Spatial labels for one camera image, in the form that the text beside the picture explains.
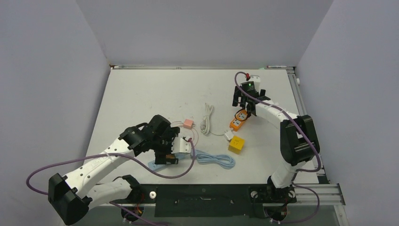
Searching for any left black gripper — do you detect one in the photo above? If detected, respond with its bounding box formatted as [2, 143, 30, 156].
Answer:
[151, 128, 180, 163]

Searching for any orange power strip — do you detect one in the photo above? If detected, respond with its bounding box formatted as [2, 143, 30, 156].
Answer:
[229, 109, 248, 132]

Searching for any light blue power strip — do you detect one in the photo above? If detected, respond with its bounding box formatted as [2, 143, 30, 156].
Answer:
[147, 160, 178, 172]

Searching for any white cable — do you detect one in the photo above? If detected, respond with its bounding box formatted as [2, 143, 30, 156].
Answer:
[200, 103, 226, 137]

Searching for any light blue cable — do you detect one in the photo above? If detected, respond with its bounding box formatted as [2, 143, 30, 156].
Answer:
[190, 149, 236, 170]

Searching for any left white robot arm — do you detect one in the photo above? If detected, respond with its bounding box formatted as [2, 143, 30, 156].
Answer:
[48, 115, 192, 226]

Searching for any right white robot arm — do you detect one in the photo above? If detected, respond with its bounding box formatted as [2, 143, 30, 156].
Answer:
[232, 81, 320, 202]

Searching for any pink charger plug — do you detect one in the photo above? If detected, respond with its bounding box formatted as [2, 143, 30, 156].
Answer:
[183, 119, 195, 129]

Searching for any white plug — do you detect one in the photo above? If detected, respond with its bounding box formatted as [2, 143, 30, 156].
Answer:
[223, 130, 234, 142]

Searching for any yellow cube adapter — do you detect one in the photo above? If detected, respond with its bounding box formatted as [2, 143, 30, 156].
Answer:
[228, 136, 245, 154]

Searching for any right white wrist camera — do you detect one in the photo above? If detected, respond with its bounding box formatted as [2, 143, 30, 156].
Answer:
[246, 73, 261, 91]

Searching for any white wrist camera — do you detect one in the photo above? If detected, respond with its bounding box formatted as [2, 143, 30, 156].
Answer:
[246, 73, 261, 91]
[171, 137, 192, 153]

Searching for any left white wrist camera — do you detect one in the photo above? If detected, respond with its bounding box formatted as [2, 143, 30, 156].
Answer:
[171, 137, 192, 153]

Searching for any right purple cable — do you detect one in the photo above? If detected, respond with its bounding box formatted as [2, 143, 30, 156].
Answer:
[234, 72, 322, 225]

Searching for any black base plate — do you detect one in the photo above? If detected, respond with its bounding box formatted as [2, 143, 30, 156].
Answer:
[116, 184, 297, 218]

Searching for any aluminium frame rail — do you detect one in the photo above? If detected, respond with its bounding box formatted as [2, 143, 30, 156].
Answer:
[64, 65, 346, 226]

